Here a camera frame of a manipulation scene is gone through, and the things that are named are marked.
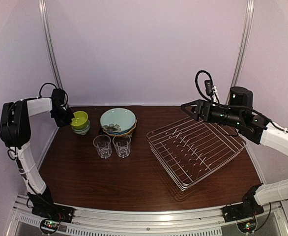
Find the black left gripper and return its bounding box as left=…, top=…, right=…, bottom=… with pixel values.
left=50, top=107, right=73, bottom=127

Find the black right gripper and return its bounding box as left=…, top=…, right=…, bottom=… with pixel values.
left=181, top=98, right=244, bottom=127

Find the lime green bowl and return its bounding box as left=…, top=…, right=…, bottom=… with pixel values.
left=70, top=111, right=88, bottom=129

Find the white grid pattern bowl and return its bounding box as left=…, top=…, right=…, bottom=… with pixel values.
left=71, top=120, right=90, bottom=135

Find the clear glass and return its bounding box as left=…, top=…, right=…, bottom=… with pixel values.
left=113, top=135, right=131, bottom=158
left=93, top=135, right=112, bottom=159

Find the yellow polka dot plate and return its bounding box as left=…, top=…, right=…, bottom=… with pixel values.
left=100, top=127, right=136, bottom=137

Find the pale green flower plate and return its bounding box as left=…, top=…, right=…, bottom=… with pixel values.
left=100, top=108, right=136, bottom=132

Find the black square floral plate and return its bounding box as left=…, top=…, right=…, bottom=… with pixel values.
left=98, top=128, right=135, bottom=138

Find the blue polka dot plate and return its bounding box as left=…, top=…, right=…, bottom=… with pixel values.
left=102, top=120, right=138, bottom=135

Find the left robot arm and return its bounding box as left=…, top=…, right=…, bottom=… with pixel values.
left=0, top=88, right=74, bottom=218

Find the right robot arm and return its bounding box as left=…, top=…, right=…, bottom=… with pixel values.
left=181, top=87, right=288, bottom=217

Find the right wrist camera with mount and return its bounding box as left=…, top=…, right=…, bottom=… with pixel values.
left=204, top=80, right=220, bottom=103

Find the left black cable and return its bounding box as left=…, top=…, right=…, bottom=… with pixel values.
left=38, top=82, right=68, bottom=109

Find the black cable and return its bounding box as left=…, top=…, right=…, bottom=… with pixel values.
left=195, top=70, right=221, bottom=103
left=38, top=82, right=68, bottom=109

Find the right black cable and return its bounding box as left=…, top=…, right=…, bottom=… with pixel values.
left=195, top=70, right=221, bottom=103

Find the chrome wire dish rack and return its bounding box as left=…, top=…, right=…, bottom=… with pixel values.
left=146, top=118, right=246, bottom=192

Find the right aluminium frame post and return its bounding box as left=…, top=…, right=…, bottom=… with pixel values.
left=230, top=0, right=255, bottom=89

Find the aluminium frame post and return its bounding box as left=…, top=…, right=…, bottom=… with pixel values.
left=230, top=0, right=255, bottom=89
left=38, top=0, right=63, bottom=89

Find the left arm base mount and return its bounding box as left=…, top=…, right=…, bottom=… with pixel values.
left=28, top=188, right=74, bottom=223

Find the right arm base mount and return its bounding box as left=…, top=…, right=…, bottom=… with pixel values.
left=222, top=203, right=264, bottom=222

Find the front aluminium rail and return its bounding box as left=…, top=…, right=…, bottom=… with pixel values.
left=4, top=195, right=288, bottom=236

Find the left aluminium frame post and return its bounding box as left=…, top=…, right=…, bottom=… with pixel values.
left=38, top=0, right=63, bottom=89

